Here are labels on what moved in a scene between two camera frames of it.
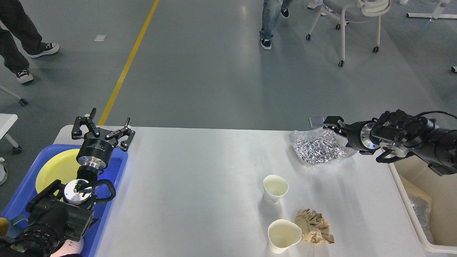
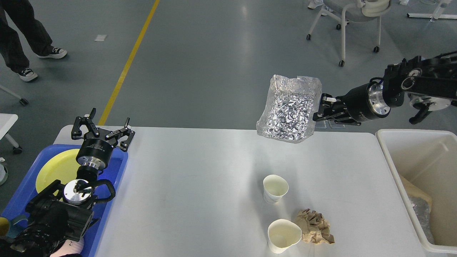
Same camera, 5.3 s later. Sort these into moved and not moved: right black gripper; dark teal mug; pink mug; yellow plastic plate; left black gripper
Moved: right black gripper
Not moved: dark teal mug; yellow plastic plate; left black gripper; pink mug
